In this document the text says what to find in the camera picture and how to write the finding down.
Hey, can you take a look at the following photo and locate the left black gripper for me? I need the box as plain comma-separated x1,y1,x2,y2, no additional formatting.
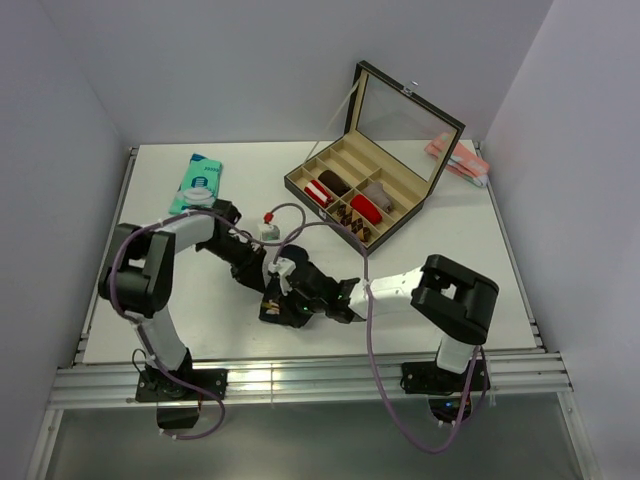
199,235,267,294

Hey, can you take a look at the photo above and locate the navy patterned sock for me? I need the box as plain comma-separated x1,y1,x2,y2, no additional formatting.
257,244,311,326

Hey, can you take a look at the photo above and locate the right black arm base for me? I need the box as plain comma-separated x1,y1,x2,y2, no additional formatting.
400,360,491,426

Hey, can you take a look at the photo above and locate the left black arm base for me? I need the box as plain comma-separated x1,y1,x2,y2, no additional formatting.
131,348,228,440

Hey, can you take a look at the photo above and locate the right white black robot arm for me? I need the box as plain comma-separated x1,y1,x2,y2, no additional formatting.
269,255,499,390

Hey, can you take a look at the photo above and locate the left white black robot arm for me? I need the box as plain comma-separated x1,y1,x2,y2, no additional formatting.
98,200,266,399

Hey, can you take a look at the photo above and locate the brown argyle rolled sock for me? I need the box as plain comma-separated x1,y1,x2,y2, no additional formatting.
334,203,371,243

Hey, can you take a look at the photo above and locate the mint green sock pair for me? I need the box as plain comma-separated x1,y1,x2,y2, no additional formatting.
168,153,223,215

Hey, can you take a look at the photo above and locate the red white striped rolled sock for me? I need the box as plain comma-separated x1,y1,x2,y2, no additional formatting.
304,180,334,208

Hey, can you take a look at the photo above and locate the grey rolled sock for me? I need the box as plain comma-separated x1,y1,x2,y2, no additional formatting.
362,181,393,213

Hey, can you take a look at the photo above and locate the black compartment storage box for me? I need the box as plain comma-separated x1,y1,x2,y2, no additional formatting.
284,61,465,253

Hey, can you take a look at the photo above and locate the pink sock pair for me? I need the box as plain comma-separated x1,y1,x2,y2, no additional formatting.
425,133,490,188

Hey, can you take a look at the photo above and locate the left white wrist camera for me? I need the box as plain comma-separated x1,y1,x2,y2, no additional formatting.
258,223,281,242

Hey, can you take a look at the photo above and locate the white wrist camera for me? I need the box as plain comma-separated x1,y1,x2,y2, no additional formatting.
258,223,281,242
268,257,296,279

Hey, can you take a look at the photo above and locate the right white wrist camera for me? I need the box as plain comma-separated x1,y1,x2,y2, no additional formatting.
268,257,296,279

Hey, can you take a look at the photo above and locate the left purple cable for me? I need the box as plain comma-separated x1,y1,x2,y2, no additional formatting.
112,202,307,442

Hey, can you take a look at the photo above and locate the purple cable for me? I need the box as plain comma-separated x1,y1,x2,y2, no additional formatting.
112,202,307,442
272,220,489,455

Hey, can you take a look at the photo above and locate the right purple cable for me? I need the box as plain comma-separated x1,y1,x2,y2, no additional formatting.
272,220,489,455

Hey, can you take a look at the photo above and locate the aluminium frame rail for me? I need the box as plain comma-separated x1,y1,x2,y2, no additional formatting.
46,351,572,410

